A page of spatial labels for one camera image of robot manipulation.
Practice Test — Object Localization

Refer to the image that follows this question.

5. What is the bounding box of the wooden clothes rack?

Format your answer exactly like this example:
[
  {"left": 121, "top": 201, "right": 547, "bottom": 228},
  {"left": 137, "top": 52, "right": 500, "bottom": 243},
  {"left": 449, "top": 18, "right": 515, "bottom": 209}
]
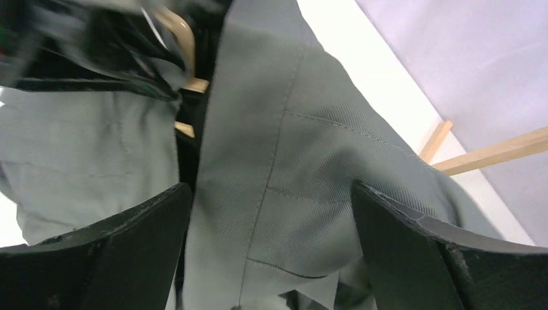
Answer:
[{"left": 419, "top": 121, "right": 547, "bottom": 176}]

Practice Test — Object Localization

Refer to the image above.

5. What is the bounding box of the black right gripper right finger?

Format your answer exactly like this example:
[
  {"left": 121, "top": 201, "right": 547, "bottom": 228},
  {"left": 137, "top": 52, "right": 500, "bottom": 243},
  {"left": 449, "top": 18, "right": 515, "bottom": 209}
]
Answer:
[{"left": 352, "top": 182, "right": 547, "bottom": 309}]

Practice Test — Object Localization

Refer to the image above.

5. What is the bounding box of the grey skirt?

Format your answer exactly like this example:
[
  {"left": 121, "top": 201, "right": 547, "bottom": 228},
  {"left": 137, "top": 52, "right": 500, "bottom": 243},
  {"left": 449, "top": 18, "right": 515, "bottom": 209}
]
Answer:
[{"left": 1, "top": 1, "right": 500, "bottom": 309}]

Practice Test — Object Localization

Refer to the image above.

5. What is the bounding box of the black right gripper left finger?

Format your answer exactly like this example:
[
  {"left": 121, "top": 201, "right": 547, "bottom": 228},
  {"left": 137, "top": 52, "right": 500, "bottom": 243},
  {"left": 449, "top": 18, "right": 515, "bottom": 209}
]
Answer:
[{"left": 1, "top": 183, "right": 192, "bottom": 310}]

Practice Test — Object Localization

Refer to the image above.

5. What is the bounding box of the wooden hanger with grey skirt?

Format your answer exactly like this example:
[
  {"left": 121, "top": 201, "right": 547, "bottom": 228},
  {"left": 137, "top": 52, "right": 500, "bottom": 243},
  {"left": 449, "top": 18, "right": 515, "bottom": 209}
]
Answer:
[{"left": 152, "top": 6, "right": 211, "bottom": 139}]

